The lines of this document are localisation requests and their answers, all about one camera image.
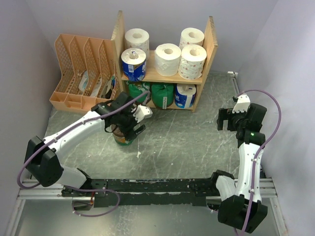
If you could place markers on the orange plastic file organizer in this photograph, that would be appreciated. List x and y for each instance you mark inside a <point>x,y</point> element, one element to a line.
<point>77,54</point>

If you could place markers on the floral white roll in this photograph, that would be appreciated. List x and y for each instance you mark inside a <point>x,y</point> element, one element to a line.
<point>192,61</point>

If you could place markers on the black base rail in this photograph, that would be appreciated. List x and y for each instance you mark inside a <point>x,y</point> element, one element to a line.
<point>144,192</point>

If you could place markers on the brown topped roll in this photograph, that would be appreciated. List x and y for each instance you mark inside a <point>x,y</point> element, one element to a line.
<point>119,136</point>

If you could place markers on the items in file organizer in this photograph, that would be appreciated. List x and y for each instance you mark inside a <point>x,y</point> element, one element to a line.
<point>104,90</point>

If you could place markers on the wooden two-tier shelf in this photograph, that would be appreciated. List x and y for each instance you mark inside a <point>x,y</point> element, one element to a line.
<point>210,44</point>

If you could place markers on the green roll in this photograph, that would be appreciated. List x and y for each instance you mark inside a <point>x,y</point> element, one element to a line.
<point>137,88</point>
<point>162,94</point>

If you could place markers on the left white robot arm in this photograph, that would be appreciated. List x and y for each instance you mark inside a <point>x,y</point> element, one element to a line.
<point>42,155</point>

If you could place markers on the floral paper roll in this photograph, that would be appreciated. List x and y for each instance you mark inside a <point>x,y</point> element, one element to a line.
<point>191,36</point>
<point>138,38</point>

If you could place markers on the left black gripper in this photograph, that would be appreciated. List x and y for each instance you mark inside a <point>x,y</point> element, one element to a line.
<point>134,133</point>

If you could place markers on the blue roll with stick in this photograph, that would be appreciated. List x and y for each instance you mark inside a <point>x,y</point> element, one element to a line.
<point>185,95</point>

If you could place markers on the plain white roll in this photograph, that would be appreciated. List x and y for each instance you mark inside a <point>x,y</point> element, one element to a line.
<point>167,59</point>

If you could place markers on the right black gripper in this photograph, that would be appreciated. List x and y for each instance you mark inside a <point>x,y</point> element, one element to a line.
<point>227,114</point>

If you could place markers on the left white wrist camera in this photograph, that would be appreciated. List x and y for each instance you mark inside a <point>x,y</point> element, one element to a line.
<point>141,113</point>

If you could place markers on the blue roll front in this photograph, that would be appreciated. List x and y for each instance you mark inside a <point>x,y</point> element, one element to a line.
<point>134,64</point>

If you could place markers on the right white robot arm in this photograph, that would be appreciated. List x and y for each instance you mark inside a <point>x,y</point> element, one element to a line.
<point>241,202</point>

